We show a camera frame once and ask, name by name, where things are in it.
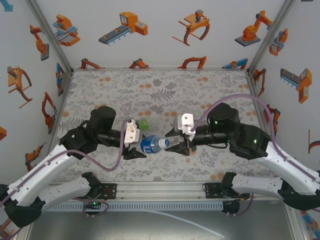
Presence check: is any blue label water bottle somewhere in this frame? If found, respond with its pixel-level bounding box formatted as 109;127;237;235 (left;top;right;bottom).
140;134;171;155

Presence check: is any floral patterned table mat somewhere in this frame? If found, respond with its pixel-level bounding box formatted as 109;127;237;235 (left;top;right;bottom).
46;69;281;183

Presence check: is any black controller box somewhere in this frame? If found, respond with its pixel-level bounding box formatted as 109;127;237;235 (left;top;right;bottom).
83;199;104;211
221;200;241;214

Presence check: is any thin white tube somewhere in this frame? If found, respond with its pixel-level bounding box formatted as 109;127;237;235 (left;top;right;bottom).
139;209;225;239

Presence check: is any grey metal base sheet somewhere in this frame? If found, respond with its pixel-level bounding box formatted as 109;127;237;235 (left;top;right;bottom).
26;199;296;240

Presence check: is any aluminium side rail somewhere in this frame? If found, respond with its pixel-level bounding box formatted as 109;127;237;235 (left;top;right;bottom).
246;69;276;141
48;71;75;146

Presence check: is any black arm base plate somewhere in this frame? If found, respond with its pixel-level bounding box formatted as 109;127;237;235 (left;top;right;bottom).
201;182;223;200
99;183;118;201

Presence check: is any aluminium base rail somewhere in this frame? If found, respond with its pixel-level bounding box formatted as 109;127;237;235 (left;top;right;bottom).
71;181;227;202

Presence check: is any white slotted cable duct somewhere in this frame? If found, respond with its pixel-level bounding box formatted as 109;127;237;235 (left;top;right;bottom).
46;201;224;213

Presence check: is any aluminium cross rail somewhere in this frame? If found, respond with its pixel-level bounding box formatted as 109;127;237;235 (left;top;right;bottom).
71;66;250;73

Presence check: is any aluminium frame post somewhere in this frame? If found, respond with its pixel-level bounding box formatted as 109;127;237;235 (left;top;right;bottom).
247;0;297;73
26;0;75;73

